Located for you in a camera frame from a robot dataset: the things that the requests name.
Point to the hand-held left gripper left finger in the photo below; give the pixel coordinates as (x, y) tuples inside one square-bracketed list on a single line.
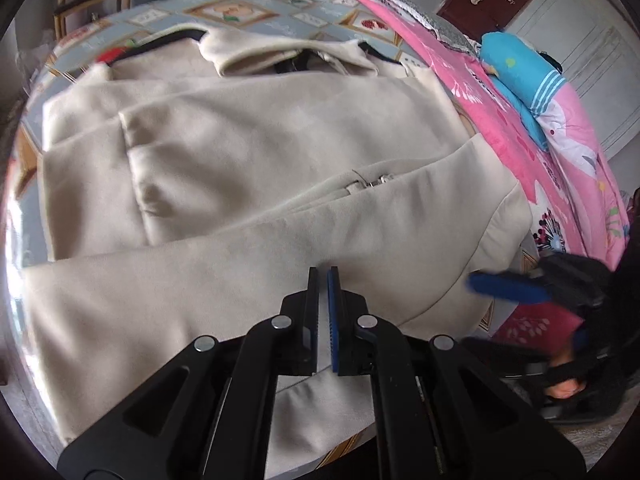
[(312, 310)]

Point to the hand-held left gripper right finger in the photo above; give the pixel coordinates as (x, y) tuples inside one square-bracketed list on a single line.
[(334, 320)]

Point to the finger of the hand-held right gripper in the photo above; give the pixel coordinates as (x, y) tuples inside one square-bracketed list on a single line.
[(581, 339), (505, 287)]

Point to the cream zip jacket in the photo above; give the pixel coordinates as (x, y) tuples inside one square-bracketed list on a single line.
[(250, 160)]

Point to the person's right hand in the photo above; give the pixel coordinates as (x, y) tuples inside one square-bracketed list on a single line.
[(565, 385)]

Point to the pink floral blanket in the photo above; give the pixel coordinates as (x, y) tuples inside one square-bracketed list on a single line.
[(500, 125)]

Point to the blue and pink cartoon pillow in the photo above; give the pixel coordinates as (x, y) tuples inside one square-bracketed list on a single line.
[(520, 75)]

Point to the white panel door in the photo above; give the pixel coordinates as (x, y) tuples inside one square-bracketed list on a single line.
[(590, 60)]

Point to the grey sequin lace pillow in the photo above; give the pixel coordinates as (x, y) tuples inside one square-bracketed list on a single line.
[(450, 35)]

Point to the dark red door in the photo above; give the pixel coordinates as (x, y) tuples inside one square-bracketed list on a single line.
[(470, 15)]

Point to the grey patterned bed sheet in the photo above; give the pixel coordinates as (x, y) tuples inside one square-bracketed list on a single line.
[(260, 15)]

